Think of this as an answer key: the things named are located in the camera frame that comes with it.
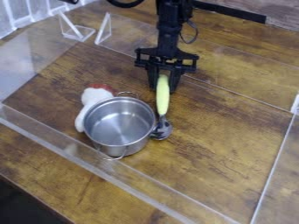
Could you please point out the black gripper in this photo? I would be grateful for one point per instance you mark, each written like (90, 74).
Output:
(182, 63)

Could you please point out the green handled metal spoon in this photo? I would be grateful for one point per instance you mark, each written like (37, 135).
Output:
(164, 128)

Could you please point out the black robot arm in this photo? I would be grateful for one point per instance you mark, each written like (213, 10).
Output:
(174, 12)

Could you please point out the stainless steel pot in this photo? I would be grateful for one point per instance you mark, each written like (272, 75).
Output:
(119, 125)

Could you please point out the black bar on table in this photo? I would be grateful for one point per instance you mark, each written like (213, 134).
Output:
(250, 16)

